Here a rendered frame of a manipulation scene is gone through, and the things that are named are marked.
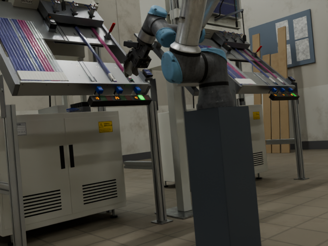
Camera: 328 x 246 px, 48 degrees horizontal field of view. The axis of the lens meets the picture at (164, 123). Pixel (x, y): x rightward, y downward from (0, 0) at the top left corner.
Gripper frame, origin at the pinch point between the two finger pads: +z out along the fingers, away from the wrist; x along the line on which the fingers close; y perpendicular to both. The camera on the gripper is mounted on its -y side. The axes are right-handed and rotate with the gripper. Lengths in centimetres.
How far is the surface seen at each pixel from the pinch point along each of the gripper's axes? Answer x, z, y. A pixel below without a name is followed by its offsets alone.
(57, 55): 2, 38, -68
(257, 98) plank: 373, 132, -131
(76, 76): -18.6, 9.9, -9.8
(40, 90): -37.7, 12.0, -2.3
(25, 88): -44.3, 10.9, -2.3
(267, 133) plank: 368, 157, -83
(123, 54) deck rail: 19.0, 9.3, -30.7
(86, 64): -8.8, 9.9, -20.3
